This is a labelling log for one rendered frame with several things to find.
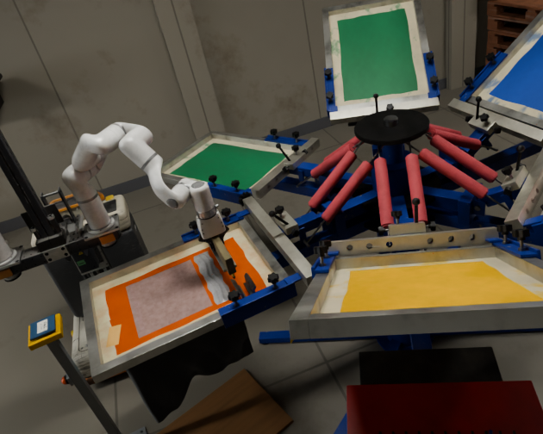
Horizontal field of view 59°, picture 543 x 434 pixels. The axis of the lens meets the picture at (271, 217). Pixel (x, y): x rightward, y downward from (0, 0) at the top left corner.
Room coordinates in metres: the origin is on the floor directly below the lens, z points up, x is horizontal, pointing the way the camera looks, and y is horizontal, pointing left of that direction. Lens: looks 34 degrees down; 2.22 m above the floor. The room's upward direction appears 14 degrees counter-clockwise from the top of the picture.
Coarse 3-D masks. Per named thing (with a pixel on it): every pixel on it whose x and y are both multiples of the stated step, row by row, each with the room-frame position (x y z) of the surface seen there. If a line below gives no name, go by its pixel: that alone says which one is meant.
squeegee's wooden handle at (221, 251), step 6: (216, 240) 1.55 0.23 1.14; (216, 246) 1.52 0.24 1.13; (222, 246) 1.51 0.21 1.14; (222, 252) 1.47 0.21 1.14; (228, 252) 1.47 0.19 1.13; (222, 258) 1.46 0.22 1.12; (228, 258) 1.42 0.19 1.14; (228, 264) 1.42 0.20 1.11; (228, 270) 1.42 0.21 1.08; (234, 270) 1.43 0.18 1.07
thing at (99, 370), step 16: (240, 224) 1.85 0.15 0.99; (192, 240) 1.82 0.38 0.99; (256, 240) 1.70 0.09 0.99; (144, 256) 1.78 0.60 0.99; (160, 256) 1.77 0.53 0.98; (272, 256) 1.56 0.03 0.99; (112, 272) 1.72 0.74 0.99; (128, 272) 1.73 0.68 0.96; (80, 288) 1.66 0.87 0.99; (96, 320) 1.46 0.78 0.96; (208, 320) 1.28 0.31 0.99; (96, 336) 1.34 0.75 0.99; (176, 336) 1.24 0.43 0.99; (192, 336) 1.25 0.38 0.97; (96, 352) 1.26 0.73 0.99; (128, 352) 1.22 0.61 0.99; (144, 352) 1.20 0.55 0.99; (160, 352) 1.21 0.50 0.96; (96, 368) 1.18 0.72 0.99; (112, 368) 1.17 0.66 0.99; (128, 368) 1.18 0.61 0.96
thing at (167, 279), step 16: (192, 256) 1.74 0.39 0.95; (240, 256) 1.66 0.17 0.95; (160, 272) 1.68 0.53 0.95; (176, 272) 1.65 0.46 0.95; (192, 272) 1.63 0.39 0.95; (112, 288) 1.65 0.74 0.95; (128, 288) 1.62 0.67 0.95; (144, 288) 1.60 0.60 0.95; (160, 288) 1.57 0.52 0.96; (176, 288) 1.55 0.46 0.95; (112, 304) 1.55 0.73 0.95; (128, 304) 1.52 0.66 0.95; (144, 304) 1.50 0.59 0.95
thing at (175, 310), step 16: (224, 272) 1.58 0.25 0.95; (240, 272) 1.55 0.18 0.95; (256, 272) 1.53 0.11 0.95; (192, 288) 1.52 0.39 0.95; (256, 288) 1.43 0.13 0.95; (160, 304) 1.47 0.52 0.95; (176, 304) 1.45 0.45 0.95; (192, 304) 1.43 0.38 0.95; (208, 304) 1.41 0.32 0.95; (224, 304) 1.38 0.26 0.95; (112, 320) 1.45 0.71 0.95; (128, 320) 1.42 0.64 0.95; (144, 320) 1.40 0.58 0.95; (160, 320) 1.38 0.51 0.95; (176, 320) 1.36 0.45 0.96; (192, 320) 1.34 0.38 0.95; (128, 336) 1.34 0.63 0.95; (144, 336) 1.32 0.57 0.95
